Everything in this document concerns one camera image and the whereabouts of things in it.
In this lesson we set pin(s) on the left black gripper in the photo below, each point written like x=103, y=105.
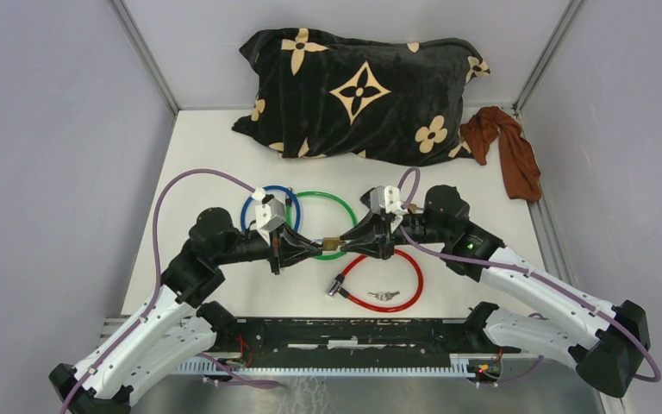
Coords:
x=288, y=250

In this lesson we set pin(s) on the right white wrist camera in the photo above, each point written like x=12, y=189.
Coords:
x=386, y=200

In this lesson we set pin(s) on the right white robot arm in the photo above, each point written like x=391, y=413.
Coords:
x=604, y=343

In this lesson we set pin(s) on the brown cloth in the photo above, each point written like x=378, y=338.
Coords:
x=520, y=171

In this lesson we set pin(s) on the green cable lock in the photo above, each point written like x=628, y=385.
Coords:
x=319, y=194

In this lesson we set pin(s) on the red cable lock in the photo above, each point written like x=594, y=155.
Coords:
x=364, y=274

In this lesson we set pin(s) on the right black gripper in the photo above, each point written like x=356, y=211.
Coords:
x=377, y=224

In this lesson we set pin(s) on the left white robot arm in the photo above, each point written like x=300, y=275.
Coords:
x=177, y=322

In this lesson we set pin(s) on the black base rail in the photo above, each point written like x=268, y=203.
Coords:
x=357, y=346

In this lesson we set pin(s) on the black floral pillow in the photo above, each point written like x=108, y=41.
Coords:
x=322, y=95

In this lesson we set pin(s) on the blue cable lock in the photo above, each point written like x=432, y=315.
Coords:
x=291, y=196

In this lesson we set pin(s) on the small brass padlock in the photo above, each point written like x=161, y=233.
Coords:
x=330, y=244

